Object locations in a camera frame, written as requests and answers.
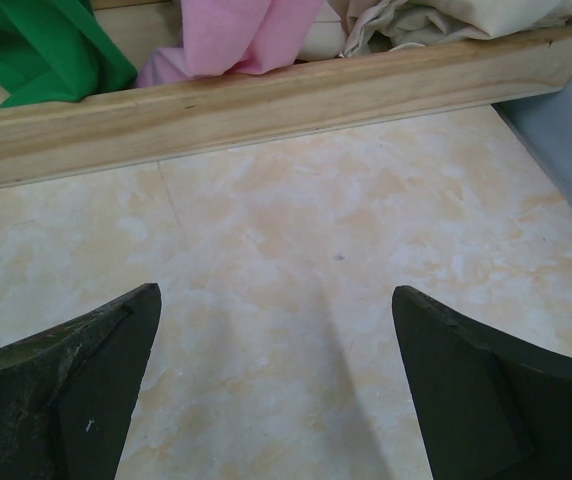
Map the green tank top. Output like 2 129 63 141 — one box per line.
0 1 137 108

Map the wooden clothes rack frame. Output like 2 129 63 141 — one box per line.
0 19 572 188

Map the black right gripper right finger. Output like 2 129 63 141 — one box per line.
392 286 572 479

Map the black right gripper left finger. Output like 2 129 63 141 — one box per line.
0 283 161 479

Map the pink shirt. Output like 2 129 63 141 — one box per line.
135 0 322 88

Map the cream cloth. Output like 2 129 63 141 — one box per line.
298 1 572 62

